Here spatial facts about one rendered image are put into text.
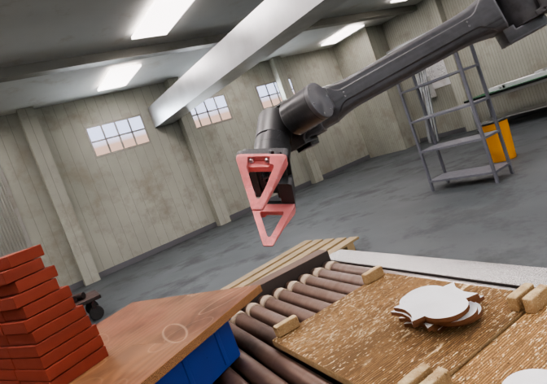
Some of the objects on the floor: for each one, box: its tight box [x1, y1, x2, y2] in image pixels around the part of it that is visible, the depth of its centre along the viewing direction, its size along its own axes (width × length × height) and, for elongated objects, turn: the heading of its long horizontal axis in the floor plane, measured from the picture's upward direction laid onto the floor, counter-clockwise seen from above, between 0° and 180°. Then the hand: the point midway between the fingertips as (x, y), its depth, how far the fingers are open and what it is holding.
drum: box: [481, 116, 517, 163], centre depth 654 cm, size 39×40×62 cm
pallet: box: [221, 237, 359, 290], centre depth 463 cm, size 137×94×12 cm
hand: (263, 224), depth 58 cm, fingers open, 9 cm apart
